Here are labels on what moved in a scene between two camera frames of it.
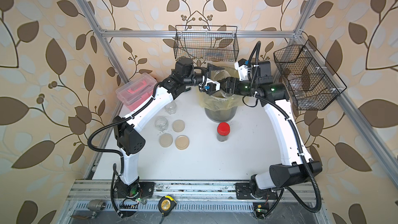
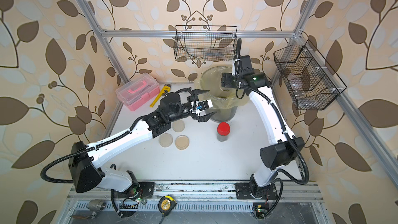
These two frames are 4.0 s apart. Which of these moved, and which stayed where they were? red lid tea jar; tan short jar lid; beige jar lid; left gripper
Moved: left gripper
Stayed: red lid tea jar; beige jar lid; tan short jar lid
